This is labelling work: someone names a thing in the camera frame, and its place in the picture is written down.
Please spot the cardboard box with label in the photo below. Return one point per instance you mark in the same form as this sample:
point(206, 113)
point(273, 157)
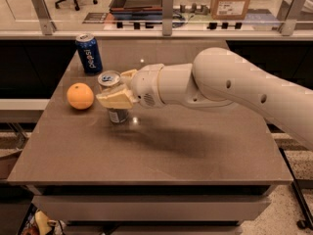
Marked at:
point(229, 9)

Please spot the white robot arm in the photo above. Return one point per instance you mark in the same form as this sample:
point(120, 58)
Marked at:
point(218, 79)

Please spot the left metal glass post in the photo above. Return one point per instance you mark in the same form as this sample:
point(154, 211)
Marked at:
point(43, 15)

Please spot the middle metal glass post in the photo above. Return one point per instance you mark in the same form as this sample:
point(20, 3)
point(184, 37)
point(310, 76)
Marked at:
point(167, 13)

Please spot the right metal glass post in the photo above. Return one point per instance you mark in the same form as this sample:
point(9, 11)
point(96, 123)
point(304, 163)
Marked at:
point(288, 25)

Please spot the metal glass post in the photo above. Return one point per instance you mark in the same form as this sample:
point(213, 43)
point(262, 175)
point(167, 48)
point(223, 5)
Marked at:
point(167, 13)
point(288, 25)
point(43, 15)

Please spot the silver redbull can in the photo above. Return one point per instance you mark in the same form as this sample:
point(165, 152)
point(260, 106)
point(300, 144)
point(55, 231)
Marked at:
point(108, 80)

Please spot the orange fruit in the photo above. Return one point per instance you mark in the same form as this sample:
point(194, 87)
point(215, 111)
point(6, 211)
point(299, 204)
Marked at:
point(80, 96)

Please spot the blue pepsi can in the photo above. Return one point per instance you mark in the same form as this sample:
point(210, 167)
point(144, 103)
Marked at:
point(88, 51)

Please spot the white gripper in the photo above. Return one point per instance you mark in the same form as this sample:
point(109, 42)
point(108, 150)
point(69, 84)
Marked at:
point(146, 83)

